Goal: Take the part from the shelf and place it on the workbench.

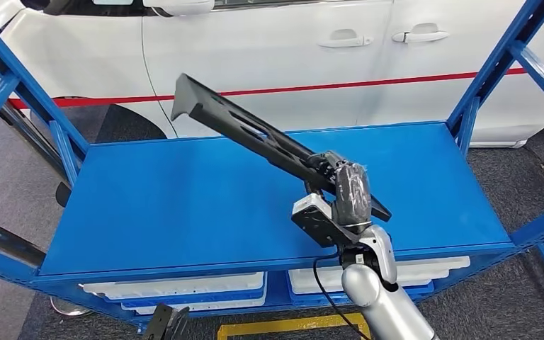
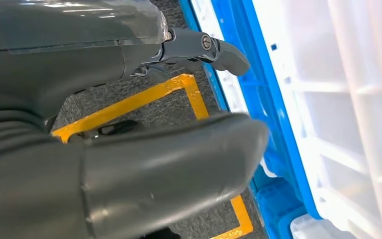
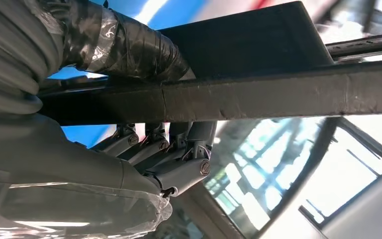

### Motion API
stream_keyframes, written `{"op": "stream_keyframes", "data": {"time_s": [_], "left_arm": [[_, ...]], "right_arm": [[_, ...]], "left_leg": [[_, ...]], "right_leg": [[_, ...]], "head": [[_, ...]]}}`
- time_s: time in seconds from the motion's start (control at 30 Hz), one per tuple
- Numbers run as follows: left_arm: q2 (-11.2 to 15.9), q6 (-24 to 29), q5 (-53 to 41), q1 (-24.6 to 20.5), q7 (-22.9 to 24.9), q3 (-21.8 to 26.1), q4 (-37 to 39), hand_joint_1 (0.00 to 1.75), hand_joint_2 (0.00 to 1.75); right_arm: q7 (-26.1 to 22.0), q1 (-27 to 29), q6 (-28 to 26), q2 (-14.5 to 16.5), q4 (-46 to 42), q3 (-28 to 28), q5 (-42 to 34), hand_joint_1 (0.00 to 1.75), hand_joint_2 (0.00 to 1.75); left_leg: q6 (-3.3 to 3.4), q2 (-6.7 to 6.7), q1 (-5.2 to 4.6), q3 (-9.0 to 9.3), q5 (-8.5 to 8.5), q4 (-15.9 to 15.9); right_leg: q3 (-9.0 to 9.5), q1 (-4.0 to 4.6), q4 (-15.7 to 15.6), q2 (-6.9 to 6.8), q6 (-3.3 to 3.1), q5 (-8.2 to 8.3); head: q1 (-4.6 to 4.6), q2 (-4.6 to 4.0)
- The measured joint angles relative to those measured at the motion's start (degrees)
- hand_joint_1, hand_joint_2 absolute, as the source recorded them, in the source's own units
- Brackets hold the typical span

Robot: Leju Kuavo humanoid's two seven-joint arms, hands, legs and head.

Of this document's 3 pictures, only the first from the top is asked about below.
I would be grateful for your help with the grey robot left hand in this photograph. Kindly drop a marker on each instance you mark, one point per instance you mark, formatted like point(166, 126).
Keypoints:
point(161, 324)

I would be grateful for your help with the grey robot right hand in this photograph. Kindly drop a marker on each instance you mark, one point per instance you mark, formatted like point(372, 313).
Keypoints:
point(352, 197)

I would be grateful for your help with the black plastic plate part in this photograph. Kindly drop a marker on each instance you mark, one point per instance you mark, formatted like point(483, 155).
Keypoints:
point(234, 119)

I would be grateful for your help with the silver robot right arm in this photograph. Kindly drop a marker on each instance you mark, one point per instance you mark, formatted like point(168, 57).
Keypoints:
point(384, 300)

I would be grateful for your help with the blue metal shelf rack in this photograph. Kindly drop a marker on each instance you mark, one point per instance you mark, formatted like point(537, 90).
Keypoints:
point(159, 211)

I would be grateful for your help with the blue plastic bin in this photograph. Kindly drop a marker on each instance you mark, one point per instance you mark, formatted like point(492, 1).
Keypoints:
point(197, 295)
point(309, 299)

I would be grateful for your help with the white translucent plastic bin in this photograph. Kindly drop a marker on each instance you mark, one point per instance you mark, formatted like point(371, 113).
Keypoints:
point(422, 280)
point(183, 284)
point(215, 306)
point(319, 279)

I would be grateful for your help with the yellow floor tape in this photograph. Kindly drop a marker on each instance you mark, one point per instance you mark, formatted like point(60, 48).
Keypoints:
point(276, 324)

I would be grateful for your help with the white car red stripe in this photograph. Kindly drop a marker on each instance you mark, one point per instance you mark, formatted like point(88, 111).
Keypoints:
point(262, 61)

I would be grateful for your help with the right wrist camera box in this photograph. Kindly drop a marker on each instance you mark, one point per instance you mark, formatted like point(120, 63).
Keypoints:
point(316, 220)

